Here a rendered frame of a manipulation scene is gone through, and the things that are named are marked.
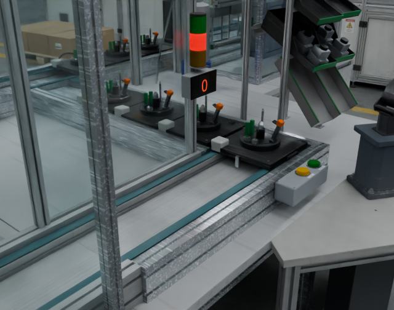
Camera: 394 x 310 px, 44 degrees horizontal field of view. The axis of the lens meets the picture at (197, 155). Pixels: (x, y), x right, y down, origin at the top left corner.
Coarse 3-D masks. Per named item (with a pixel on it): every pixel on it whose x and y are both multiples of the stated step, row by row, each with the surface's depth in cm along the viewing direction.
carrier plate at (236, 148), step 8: (232, 136) 173; (280, 136) 173; (288, 136) 173; (232, 144) 167; (280, 144) 167; (288, 144) 167; (296, 144) 167; (304, 144) 167; (224, 152) 163; (232, 152) 161; (240, 152) 161; (248, 152) 161; (256, 152) 161; (264, 152) 161; (272, 152) 161; (280, 152) 161; (288, 152) 161; (248, 160) 158; (256, 160) 156; (264, 160) 155; (272, 160) 155; (280, 160) 157; (264, 168) 154; (272, 168) 154
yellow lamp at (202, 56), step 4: (192, 52) 145; (196, 52) 145; (200, 52) 145; (204, 52) 146; (192, 56) 146; (196, 56) 145; (200, 56) 145; (204, 56) 146; (192, 60) 146; (196, 60) 146; (200, 60) 146; (204, 60) 147; (192, 64) 147; (196, 64) 146; (200, 64) 146; (204, 64) 147
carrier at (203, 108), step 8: (200, 112) 179; (200, 120) 180; (208, 120) 182; (224, 120) 187; (232, 120) 187; (200, 128) 176; (208, 128) 176; (216, 128) 178; (224, 128) 180; (232, 128) 180; (240, 128) 181; (200, 136) 173; (208, 136) 173; (216, 136) 173; (224, 136) 174; (208, 144) 168
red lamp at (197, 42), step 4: (192, 36) 143; (196, 36) 143; (200, 36) 143; (204, 36) 144; (192, 40) 144; (196, 40) 143; (200, 40) 143; (204, 40) 144; (192, 44) 144; (196, 44) 144; (200, 44) 144; (204, 44) 145; (192, 48) 145; (196, 48) 144; (200, 48) 144; (204, 48) 145
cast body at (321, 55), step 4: (316, 44) 170; (320, 44) 171; (324, 44) 169; (316, 48) 169; (320, 48) 168; (324, 48) 168; (308, 52) 175; (312, 52) 171; (316, 52) 169; (320, 52) 168; (324, 52) 168; (328, 52) 169; (308, 56) 173; (312, 56) 171; (316, 56) 169; (320, 56) 168; (324, 56) 170; (312, 60) 172; (316, 60) 170; (320, 60) 169; (324, 60) 170; (328, 60) 170; (316, 64) 170; (320, 64) 170
